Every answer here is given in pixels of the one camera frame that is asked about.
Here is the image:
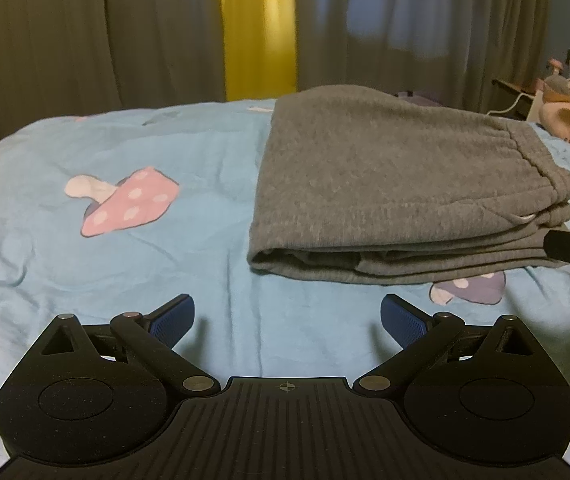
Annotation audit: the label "yellow curtain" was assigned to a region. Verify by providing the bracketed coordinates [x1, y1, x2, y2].
[217, 0, 300, 103]

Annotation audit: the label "grey curtain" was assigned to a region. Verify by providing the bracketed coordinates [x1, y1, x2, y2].
[0, 0, 228, 136]
[295, 0, 553, 107]

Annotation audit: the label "grey pants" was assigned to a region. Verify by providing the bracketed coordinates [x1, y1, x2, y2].
[246, 85, 570, 286]

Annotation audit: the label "black bedside shelf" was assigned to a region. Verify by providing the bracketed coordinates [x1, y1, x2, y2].
[492, 78, 537, 122]

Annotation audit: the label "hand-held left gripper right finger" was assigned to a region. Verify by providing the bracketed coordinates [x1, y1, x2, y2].
[352, 294, 548, 397]

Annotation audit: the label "blue mushroom-print bedsheet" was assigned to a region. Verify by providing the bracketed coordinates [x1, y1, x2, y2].
[0, 97, 570, 480]

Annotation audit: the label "white cable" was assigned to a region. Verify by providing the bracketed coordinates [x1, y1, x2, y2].
[486, 59, 570, 117]

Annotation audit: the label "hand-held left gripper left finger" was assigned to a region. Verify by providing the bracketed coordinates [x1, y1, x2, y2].
[30, 295, 221, 397]

